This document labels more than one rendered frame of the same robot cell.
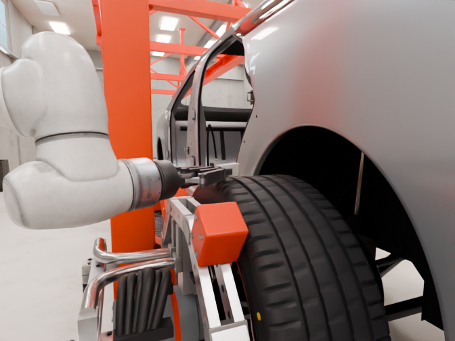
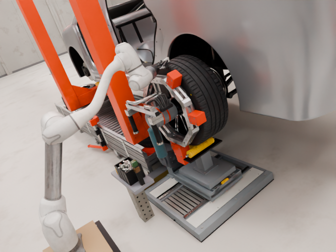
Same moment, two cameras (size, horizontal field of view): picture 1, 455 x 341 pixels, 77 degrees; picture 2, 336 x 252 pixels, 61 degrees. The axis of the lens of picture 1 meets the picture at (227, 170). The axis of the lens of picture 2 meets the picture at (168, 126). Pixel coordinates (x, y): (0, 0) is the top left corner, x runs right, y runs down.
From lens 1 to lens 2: 139 cm
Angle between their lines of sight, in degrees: 19
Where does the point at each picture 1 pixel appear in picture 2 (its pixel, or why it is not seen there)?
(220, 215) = (174, 74)
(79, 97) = (136, 57)
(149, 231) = (131, 97)
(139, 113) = (109, 47)
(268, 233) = (186, 74)
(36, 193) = (140, 81)
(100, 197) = (148, 78)
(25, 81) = (125, 58)
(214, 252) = (175, 83)
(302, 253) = (196, 76)
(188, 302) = not seen: hidden behind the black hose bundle
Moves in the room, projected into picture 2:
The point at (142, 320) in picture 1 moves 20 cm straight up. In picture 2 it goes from (165, 104) to (155, 75)
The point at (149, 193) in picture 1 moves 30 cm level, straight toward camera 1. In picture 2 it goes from (154, 74) to (179, 79)
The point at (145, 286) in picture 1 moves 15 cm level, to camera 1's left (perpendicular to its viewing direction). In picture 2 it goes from (162, 97) to (140, 106)
